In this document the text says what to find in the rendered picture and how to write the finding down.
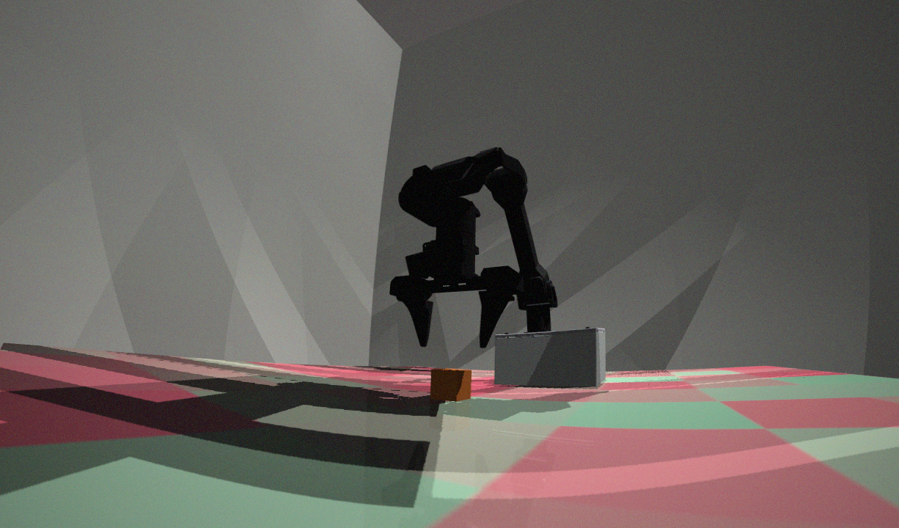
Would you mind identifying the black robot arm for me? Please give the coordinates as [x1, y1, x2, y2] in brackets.
[398, 147, 558, 333]

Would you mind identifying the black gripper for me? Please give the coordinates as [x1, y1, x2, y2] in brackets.
[389, 231, 524, 348]

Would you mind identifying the orange block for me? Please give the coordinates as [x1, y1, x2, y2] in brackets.
[430, 369, 471, 401]

